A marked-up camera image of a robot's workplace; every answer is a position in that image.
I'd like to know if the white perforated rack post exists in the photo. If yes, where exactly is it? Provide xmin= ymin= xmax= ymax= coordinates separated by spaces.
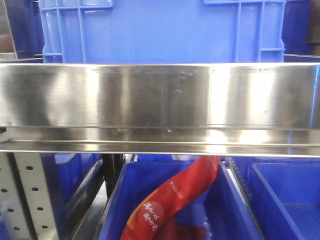
xmin=0 ymin=152 xmax=63 ymax=240

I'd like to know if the stainless steel shelf rail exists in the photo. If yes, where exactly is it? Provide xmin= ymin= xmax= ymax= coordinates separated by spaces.
xmin=0 ymin=63 xmax=320 ymax=158

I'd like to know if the blue left bin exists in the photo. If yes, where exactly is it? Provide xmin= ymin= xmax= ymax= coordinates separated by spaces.
xmin=40 ymin=153 xmax=104 ymax=240

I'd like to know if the blue right bin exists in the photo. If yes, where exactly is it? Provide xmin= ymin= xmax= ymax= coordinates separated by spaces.
xmin=227 ymin=156 xmax=320 ymax=240

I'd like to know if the red snack bag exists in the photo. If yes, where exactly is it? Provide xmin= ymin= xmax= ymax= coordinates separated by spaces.
xmin=120 ymin=155 xmax=221 ymax=240

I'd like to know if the blue centre bin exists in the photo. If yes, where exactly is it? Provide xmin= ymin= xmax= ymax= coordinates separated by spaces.
xmin=99 ymin=160 xmax=261 ymax=240

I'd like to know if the blue bin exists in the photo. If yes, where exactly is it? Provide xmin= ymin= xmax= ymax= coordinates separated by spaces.
xmin=99 ymin=160 xmax=261 ymax=240
xmin=40 ymin=153 xmax=104 ymax=240
xmin=227 ymin=156 xmax=320 ymax=240

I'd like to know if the large light blue crate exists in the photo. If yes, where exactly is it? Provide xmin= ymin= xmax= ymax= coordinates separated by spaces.
xmin=39 ymin=0 xmax=286 ymax=64

